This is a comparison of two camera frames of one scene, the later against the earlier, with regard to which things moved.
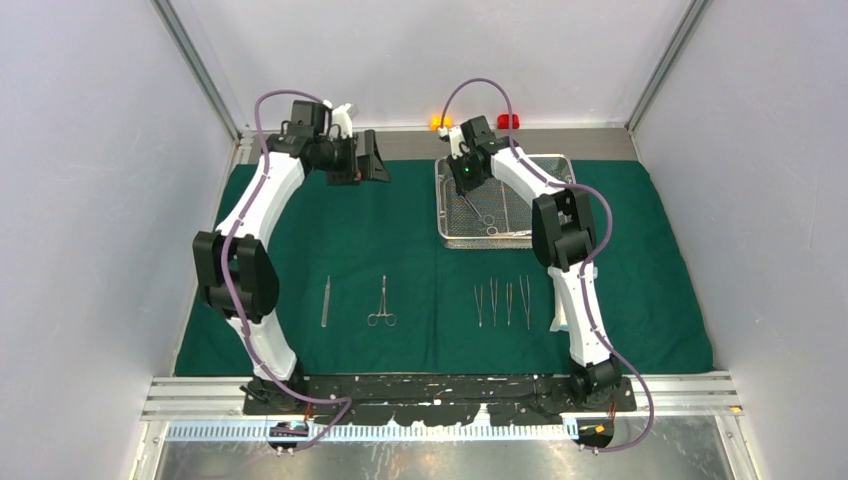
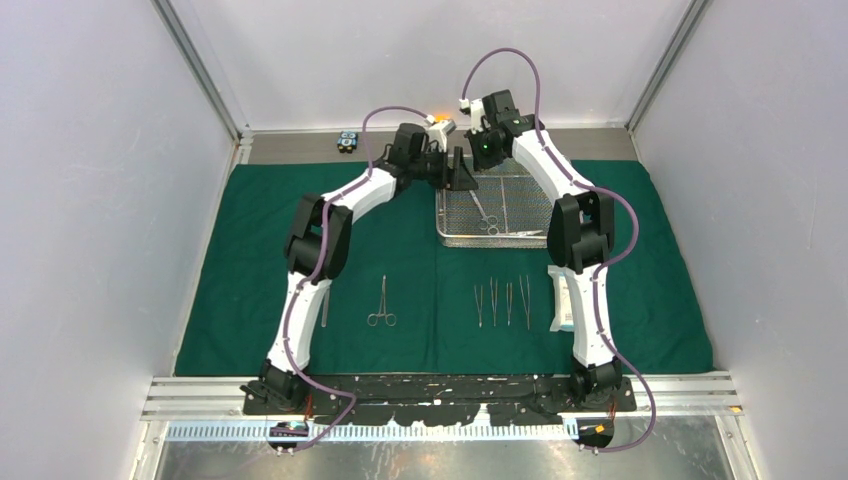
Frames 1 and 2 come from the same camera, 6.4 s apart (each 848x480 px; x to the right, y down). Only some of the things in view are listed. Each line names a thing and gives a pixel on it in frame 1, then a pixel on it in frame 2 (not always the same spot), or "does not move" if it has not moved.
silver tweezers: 508,303 does not move
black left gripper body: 338,158 → 433,168
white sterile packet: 560,321 does not move
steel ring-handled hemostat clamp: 390,318 does not move
